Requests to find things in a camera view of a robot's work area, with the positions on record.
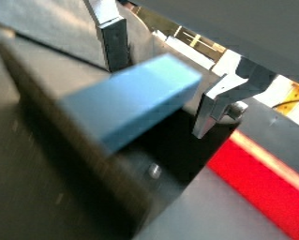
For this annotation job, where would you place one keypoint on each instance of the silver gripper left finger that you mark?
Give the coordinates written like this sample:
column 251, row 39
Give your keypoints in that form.
column 112, row 34

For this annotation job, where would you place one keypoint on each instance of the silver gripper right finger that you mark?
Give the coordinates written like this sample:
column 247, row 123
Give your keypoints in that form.
column 248, row 81

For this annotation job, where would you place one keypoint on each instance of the black curved fixture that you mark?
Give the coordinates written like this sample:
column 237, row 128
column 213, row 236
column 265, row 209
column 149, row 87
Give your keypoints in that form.
column 141, row 178

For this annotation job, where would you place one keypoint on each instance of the red shape sorter block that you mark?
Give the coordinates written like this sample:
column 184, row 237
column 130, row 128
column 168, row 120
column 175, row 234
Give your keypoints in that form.
column 261, row 179

